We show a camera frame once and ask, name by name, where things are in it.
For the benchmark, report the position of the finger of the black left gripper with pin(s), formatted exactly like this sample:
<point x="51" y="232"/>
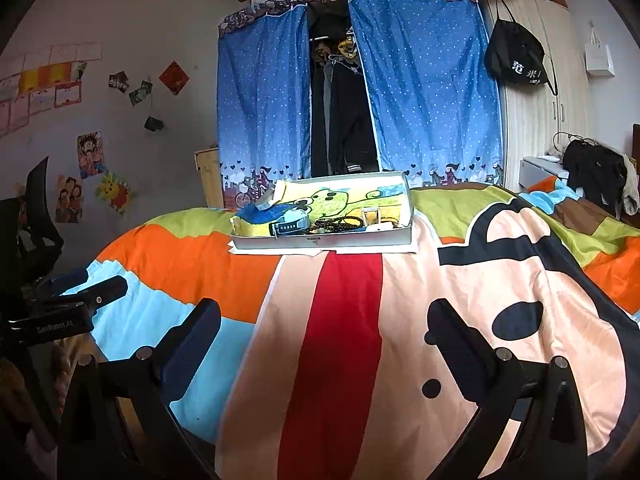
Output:
<point x="88" y="300"/>
<point x="56" y="285"/>

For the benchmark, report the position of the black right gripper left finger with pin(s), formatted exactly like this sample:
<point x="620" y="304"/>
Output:
<point x="117" y="422"/>

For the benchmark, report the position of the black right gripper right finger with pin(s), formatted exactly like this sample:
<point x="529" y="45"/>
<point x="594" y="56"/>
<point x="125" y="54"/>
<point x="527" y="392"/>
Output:
<point x="551" y="440"/>

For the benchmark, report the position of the light blue wrist watch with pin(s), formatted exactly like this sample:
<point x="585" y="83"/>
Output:
<point x="292" y="222"/>

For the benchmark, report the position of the grey hair claw clip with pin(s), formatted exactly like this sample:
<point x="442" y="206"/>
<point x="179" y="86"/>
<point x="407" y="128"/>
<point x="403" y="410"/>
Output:
<point x="374" y="222"/>

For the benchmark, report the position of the wooden side cabinet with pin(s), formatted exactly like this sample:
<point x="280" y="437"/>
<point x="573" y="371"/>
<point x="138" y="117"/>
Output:
<point x="208" y="166"/>

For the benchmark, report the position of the colourful cartoon bed quilt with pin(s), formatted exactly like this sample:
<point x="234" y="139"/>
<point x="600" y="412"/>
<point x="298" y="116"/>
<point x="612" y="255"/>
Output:
<point x="324" y="366"/>

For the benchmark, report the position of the blue dotted left curtain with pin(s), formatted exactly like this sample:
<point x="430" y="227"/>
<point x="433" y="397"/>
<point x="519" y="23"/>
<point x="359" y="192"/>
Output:
<point x="263" y="106"/>

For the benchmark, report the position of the blue dotted curtain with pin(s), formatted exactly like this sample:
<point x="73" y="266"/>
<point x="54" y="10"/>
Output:
<point x="263" y="106"/>
<point x="435" y="110"/>

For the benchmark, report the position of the black clothes pile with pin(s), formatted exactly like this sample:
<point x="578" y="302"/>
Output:
<point x="608" y="179"/>

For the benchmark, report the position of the white bedside table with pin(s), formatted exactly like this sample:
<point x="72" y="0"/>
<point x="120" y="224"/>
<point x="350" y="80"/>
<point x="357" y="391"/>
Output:
<point x="534" y="169"/>

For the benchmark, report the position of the white shallow tray box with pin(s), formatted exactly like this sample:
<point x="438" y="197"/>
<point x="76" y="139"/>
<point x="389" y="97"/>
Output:
<point x="334" y="205"/>

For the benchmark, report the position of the hanging dark clothes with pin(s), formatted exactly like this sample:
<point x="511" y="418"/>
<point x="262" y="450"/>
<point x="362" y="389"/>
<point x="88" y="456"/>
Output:
<point x="342" y="138"/>

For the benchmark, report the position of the white striped wardrobe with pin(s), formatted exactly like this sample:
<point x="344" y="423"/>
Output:
<point x="538" y="118"/>

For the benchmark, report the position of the brown wooden headboard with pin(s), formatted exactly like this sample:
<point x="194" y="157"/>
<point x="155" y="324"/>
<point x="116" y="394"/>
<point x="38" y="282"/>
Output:
<point x="635" y="143"/>

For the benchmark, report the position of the blue dotted right curtain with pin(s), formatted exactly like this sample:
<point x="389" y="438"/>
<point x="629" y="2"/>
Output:
<point x="435" y="110"/>

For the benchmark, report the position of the white paper shopping bag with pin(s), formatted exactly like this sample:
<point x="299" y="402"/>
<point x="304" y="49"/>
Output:
<point x="598" y="57"/>

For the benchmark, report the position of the black hanging bag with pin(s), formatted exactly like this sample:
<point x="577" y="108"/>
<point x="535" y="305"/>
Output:
<point x="514" y="55"/>

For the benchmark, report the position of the family cartoon wall poster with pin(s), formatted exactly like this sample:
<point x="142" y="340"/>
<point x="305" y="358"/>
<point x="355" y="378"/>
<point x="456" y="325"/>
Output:
<point x="69" y="203"/>

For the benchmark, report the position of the yellow pikachu wall poster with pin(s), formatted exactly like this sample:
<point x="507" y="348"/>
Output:
<point x="115" y="192"/>

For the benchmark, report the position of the row of wall certificates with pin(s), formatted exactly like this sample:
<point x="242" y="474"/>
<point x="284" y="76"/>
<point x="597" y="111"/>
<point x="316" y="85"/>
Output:
<point x="42" y="80"/>

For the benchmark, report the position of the red diamond wall sticker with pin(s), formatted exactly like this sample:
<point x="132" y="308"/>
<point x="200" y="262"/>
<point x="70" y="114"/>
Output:
<point x="174" y="78"/>

